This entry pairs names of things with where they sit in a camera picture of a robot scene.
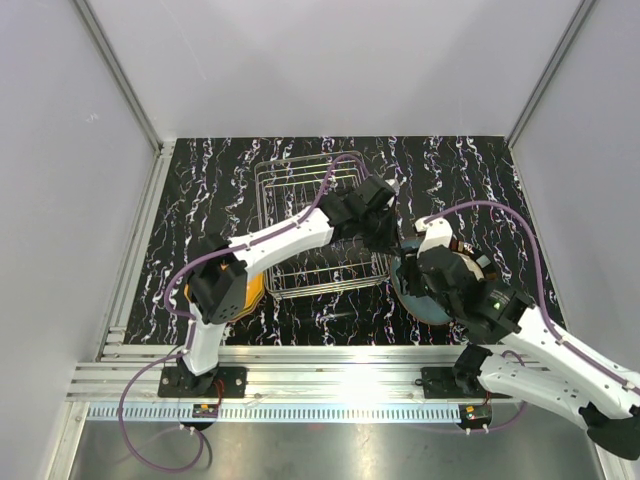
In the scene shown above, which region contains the dark brown round plate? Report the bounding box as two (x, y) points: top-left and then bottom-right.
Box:
(390, 237), (497, 326)

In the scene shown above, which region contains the blue round plate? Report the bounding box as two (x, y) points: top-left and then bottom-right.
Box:
(391, 238), (484, 324)

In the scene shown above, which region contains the metal wire dish rack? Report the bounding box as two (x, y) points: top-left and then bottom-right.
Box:
(255, 151), (389, 299)

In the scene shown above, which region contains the orange dotted scalloped plate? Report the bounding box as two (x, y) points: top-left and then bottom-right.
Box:
(184, 274), (265, 324)

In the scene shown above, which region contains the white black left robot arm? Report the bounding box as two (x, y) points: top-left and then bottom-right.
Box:
(176, 175), (399, 397)

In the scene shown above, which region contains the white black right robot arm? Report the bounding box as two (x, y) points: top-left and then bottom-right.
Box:
(395, 246), (639, 460)

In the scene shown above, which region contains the right green circuit board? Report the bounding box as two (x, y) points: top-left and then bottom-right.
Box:
(460, 404), (493, 429)

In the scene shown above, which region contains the green circuit board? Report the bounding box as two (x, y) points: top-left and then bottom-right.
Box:
(192, 404), (219, 418)
(460, 404), (493, 429)

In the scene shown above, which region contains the left green circuit board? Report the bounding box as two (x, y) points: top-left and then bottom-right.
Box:
(192, 404), (219, 418)

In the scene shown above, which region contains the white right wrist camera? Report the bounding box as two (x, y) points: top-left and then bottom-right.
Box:
(414, 217), (453, 255)

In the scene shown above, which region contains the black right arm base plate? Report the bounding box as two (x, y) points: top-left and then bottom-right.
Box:
(414, 366), (487, 400)

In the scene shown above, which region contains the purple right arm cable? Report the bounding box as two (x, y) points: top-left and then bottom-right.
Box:
(424, 200), (631, 391)

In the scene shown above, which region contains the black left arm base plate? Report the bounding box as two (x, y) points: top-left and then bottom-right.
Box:
(157, 366), (248, 399)

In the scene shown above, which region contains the left aluminium frame post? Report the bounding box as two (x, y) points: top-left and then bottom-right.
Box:
(70, 0), (164, 156)

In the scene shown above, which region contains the aluminium frame post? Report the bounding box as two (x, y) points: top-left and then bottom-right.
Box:
(70, 0), (164, 156)
(506, 0), (599, 149)

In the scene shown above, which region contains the aluminium mounting rail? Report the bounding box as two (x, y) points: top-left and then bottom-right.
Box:
(64, 344), (551, 404)

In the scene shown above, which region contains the right aluminium frame post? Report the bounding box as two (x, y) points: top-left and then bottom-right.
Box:
(506, 0), (599, 149)

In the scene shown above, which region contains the white slotted cable duct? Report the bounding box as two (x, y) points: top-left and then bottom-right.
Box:
(88, 402), (461, 424)

